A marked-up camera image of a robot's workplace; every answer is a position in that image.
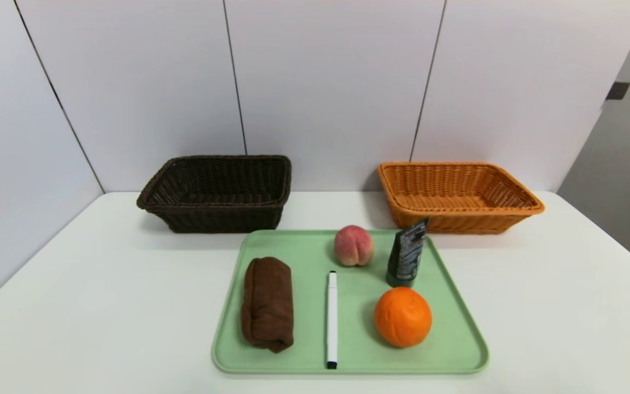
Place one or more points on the brown towel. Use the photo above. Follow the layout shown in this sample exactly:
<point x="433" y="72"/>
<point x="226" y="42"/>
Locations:
<point x="267" y="306"/>

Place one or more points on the green plastic tray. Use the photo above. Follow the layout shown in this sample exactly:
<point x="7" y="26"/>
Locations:
<point x="446" y="339"/>

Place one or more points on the pink peach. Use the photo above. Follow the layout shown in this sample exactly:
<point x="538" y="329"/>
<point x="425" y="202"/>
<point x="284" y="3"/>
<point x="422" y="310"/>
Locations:
<point x="353" y="246"/>

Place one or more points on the orange fruit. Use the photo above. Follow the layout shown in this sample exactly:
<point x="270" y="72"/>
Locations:
<point x="402" y="317"/>

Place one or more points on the white marker pen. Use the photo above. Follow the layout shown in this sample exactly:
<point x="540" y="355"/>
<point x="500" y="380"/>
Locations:
<point x="332" y="317"/>

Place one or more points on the small dark wall plate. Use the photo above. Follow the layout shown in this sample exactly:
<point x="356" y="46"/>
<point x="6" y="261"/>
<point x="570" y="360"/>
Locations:
<point x="618" y="90"/>

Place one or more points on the orange wicker basket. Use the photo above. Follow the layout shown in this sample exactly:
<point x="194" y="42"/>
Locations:
<point x="457" y="221"/>

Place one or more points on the dark brown wicker basket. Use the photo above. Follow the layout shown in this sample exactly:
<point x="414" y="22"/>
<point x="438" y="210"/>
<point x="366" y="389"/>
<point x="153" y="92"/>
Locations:
<point x="211" y="219"/>

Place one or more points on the black squeeze tube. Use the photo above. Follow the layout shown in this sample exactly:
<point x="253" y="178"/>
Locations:
<point x="407" y="257"/>

